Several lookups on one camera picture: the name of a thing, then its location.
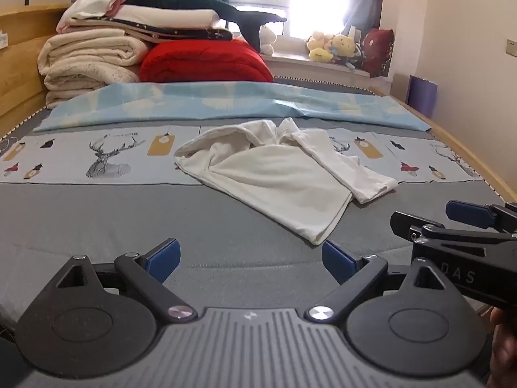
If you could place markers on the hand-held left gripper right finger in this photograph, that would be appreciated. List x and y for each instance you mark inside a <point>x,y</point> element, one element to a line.
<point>337,262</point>

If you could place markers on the wooden headboard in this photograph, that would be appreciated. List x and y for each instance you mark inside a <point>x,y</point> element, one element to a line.
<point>20,76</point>

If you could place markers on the deer print bed sheet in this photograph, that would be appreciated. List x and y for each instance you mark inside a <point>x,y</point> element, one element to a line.
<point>80,161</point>

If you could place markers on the dark patterned folded blanket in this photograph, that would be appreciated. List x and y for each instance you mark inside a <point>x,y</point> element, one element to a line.
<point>177,32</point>

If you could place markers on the small white plush toy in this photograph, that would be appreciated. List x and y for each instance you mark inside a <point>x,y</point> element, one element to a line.
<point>266,40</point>

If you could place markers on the cardboard box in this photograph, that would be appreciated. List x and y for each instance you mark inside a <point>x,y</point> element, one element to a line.
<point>400,87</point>

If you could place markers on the pink and white cloth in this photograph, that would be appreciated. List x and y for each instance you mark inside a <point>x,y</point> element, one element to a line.
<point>95,2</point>

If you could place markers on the round yellow plush toy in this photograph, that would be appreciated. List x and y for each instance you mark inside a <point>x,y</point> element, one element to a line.
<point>345,46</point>

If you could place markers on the red quilt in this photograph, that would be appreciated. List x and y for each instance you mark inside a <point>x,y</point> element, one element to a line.
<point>202,62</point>

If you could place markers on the white folded blanket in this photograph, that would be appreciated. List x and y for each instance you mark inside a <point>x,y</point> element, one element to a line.
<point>169,17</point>

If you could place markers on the wooden bed frame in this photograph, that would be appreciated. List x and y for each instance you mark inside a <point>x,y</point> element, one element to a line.
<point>476,145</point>

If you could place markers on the white shirt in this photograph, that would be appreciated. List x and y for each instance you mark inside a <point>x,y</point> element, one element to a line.
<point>274,178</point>

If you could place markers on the light blue patterned sheet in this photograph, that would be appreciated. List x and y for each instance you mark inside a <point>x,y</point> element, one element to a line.
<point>202,101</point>

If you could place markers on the cream folded quilt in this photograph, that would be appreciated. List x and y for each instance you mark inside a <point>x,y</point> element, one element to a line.
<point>89,60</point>

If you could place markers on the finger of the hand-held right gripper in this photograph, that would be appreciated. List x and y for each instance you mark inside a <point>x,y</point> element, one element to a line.
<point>468,212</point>
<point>408,222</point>

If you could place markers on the purple box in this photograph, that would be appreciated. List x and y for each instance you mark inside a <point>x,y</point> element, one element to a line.
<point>422,97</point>

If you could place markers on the wall socket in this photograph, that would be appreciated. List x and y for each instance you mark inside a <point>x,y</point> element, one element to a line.
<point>512,47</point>

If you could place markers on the dark teal shark plush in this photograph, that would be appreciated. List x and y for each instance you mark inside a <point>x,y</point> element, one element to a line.
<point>181,0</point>

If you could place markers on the dark red pillow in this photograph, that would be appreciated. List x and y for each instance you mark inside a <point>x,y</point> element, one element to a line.
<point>377,50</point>

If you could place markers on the person's right hand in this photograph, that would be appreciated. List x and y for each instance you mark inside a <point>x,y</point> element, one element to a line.
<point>505,347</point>

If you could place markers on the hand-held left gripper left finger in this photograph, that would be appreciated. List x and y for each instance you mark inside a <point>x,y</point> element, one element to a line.
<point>164,258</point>

